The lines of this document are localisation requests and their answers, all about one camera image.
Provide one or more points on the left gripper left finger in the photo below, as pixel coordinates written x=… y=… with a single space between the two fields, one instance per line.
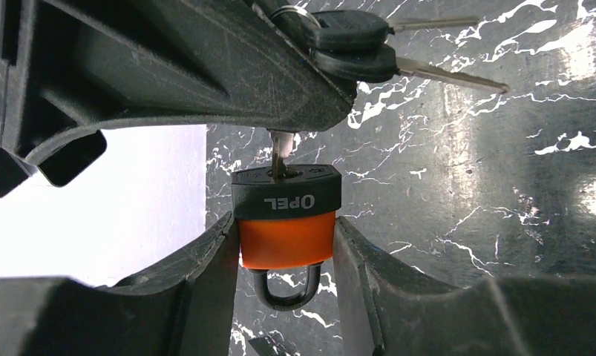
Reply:
x=181 y=305

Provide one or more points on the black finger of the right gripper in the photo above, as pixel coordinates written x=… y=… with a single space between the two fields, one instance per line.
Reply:
x=70 y=70

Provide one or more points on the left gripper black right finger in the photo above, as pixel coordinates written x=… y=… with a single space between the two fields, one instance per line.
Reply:
x=387 y=307

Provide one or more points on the orange padlock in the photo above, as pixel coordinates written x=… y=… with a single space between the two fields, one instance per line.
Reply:
x=286 y=223

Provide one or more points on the bunch of black keys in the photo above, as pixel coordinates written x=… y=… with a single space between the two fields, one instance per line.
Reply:
x=351 y=45

